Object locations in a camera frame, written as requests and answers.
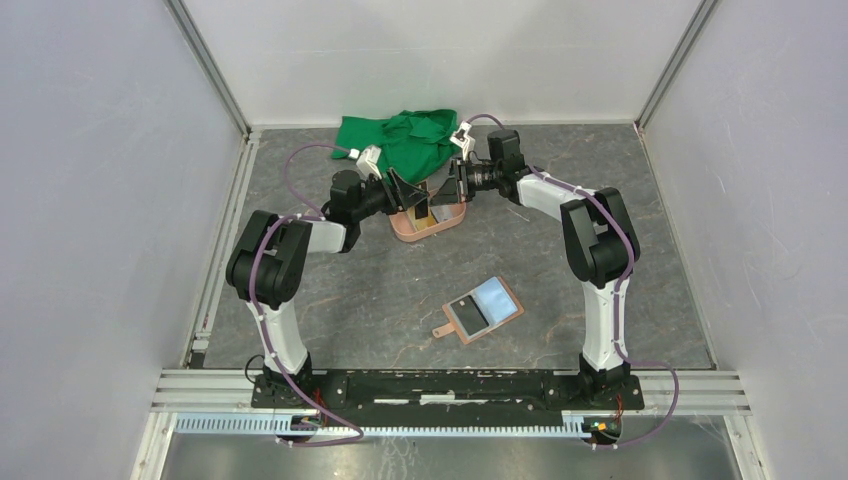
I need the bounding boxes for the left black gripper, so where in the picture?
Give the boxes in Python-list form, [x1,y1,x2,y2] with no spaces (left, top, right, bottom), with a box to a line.
[352,167,429,222]

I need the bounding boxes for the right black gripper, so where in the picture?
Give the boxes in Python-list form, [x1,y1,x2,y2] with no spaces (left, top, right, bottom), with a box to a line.
[429,157,502,206]

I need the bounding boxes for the black card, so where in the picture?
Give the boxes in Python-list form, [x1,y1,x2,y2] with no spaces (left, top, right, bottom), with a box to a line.
[412,200,430,221]
[453,295,489,337]

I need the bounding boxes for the pink oval tray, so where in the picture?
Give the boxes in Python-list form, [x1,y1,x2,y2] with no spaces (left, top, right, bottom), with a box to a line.
[389,203,466,243]

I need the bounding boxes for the brown leather card holder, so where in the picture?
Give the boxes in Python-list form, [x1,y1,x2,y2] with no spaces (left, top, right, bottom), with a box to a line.
[432,276,525,345]

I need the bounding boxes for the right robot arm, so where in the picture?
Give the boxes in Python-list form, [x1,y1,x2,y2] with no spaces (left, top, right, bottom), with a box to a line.
[433,123,640,408]

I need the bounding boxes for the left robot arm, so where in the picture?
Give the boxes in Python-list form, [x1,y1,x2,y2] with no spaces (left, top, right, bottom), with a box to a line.
[225,169,429,408]

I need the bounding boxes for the silver card in tray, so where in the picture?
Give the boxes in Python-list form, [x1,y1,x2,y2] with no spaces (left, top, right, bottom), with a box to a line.
[430,204,465,225]

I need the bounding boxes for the green cloth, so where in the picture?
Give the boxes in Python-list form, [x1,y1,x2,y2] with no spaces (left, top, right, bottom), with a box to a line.
[335,109,458,183]

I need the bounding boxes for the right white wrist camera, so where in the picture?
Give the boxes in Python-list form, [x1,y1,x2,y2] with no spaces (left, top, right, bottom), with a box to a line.
[449,121,476,161]

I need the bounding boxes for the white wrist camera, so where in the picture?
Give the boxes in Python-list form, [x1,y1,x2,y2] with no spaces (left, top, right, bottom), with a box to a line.
[347,145,383,180]
[449,121,476,161]

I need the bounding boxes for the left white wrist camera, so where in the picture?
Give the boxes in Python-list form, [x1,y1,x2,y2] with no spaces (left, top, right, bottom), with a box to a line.
[347,145,383,180]

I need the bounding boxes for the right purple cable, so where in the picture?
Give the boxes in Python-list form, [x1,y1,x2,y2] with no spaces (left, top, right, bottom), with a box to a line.
[463,113,681,452]

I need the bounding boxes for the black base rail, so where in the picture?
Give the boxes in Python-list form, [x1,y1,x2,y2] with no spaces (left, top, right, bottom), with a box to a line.
[251,369,645,429]

